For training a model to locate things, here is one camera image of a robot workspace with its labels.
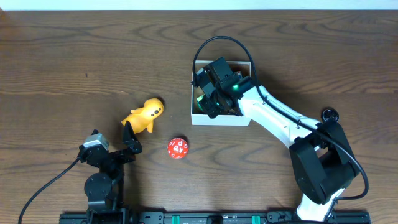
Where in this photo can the red grey toy truck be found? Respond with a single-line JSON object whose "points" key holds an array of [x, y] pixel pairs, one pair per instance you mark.
{"points": [[239, 74]]}

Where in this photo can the black round cap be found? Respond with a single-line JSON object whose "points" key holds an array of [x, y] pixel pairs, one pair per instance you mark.
{"points": [[330, 114]]}

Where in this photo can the multicolour puzzle cube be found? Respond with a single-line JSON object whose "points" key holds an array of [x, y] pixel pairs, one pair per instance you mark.
{"points": [[198, 100]]}

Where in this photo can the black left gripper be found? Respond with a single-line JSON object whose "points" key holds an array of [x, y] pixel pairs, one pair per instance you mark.
{"points": [[116, 155]]}

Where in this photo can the orange rubber duck toy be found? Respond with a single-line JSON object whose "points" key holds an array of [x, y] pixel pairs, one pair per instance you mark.
{"points": [[143, 118]]}

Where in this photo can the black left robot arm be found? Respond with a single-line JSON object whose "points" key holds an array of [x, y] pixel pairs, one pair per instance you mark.
{"points": [[105, 188]]}

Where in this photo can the red polyhedral die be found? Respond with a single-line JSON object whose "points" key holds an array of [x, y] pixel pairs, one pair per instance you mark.
{"points": [[177, 148]]}

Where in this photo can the white cardboard box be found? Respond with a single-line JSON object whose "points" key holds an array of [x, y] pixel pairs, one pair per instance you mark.
{"points": [[201, 119]]}

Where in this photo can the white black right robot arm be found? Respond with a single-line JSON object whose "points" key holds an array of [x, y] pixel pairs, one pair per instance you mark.
{"points": [[322, 159]]}

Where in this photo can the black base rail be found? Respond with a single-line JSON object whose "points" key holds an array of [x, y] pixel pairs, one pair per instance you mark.
{"points": [[285, 216]]}

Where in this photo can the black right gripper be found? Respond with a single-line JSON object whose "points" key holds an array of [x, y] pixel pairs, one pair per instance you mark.
{"points": [[207, 92]]}

